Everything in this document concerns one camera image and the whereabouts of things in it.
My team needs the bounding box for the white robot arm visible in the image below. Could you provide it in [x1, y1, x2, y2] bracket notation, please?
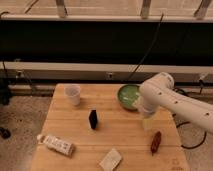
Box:
[136, 72, 213, 134]

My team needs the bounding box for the black eraser block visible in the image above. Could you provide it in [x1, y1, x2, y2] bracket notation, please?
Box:
[89, 110, 98, 130]

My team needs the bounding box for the green bowl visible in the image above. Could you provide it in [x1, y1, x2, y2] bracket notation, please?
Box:
[117, 84, 140, 111]

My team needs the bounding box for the translucent plastic cup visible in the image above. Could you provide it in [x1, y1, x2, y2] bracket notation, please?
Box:
[64, 84, 81, 106]

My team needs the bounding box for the translucent cylindrical end effector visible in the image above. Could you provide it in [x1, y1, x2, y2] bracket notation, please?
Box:
[142, 116, 154, 131]

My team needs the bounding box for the red-brown pepper toy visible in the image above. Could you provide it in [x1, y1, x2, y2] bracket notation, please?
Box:
[150, 131, 161, 154]

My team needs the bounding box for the beige sponge pad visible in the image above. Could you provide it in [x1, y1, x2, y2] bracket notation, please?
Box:
[99, 148, 122, 171]

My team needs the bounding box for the white tube with label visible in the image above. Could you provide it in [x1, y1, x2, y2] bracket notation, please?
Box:
[37, 134, 73, 156]

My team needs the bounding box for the black hanging cable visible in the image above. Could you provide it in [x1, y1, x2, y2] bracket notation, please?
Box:
[127, 12, 165, 83]

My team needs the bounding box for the black floor cable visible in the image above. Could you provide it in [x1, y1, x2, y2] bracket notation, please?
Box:
[173, 87, 208, 150]

